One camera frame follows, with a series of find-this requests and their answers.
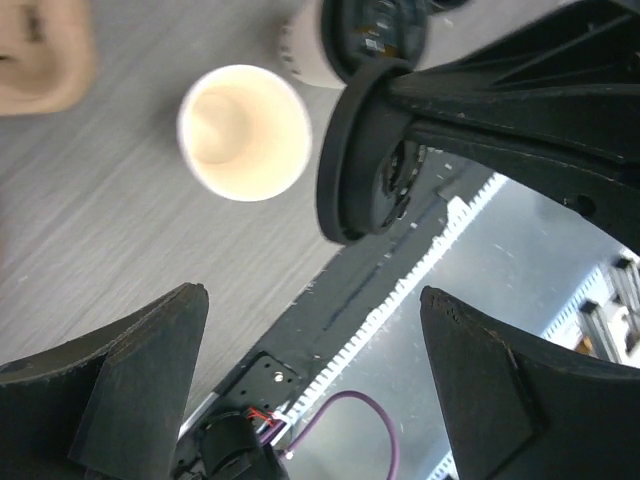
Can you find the brown cardboard cup carrier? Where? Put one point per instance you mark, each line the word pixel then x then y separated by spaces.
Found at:
pixel 48 55

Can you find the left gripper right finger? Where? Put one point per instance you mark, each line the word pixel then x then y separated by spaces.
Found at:
pixel 516 406

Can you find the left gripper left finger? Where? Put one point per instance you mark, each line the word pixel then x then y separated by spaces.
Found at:
pixel 109 404

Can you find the black cup lid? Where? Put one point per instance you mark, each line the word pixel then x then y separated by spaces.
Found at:
pixel 355 31
pixel 365 172

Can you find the white paper cup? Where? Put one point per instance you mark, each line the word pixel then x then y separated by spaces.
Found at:
pixel 304 45
pixel 244 133

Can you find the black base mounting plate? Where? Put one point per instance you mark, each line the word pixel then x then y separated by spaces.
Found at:
pixel 360 277

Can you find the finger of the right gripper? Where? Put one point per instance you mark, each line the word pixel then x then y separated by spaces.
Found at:
pixel 601 191
pixel 583 54

